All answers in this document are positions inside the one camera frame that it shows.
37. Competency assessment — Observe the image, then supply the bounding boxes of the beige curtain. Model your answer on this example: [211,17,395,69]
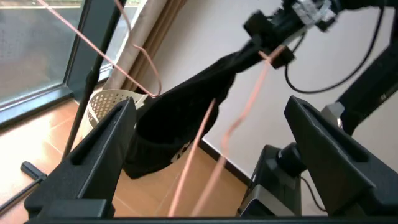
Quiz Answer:
[102,0,188,93]

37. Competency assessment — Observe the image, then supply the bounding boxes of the pink clothes hanger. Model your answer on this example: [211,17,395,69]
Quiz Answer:
[36,0,163,98]
[167,45,286,218]

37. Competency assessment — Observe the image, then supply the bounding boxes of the black clothes rack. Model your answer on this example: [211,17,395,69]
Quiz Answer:
[0,0,127,216]

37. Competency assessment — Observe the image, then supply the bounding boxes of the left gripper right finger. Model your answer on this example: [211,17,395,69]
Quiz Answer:
[284,95,398,218]

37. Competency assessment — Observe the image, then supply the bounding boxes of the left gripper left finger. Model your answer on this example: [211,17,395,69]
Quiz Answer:
[24,97,138,219]

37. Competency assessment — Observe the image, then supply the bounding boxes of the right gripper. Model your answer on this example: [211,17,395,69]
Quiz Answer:
[243,6,300,70]

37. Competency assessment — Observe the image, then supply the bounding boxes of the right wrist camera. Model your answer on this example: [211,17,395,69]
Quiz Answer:
[291,0,339,32]

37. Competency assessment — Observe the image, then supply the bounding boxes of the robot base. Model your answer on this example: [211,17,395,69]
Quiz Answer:
[237,101,345,218]

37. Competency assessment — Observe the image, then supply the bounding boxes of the white laundry basket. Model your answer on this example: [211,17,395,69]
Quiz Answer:
[79,89,149,138]

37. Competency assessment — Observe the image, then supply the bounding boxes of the window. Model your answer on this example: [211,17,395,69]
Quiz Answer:
[0,0,147,129]

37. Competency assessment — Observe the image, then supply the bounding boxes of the black shorts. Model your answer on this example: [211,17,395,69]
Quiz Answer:
[123,42,267,180]

